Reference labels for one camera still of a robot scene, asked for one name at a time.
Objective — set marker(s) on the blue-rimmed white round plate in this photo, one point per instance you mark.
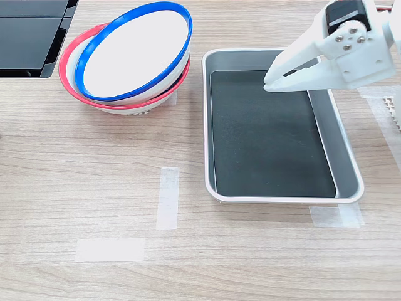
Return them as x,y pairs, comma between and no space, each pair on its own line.
134,53

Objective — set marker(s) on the steel rectangular tray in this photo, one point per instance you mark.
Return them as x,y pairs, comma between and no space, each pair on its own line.
332,131

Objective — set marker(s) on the black tray mat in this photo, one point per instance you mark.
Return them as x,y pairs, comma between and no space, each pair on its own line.
266,141

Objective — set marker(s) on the clear tape strip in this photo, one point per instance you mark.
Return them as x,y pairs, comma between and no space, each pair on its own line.
335,216
109,250
167,197

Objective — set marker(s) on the red-rimmed white round plate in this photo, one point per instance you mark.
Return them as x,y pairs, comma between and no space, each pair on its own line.
131,110

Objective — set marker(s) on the black plastic case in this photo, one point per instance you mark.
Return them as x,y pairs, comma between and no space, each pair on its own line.
28,40

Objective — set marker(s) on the pale perforated base plate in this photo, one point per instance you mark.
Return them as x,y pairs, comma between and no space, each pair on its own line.
394,109

